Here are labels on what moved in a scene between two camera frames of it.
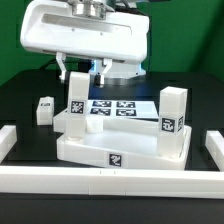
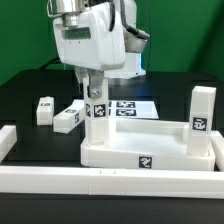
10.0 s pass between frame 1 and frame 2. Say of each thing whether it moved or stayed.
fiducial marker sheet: stayed
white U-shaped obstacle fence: stayed
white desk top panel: moved
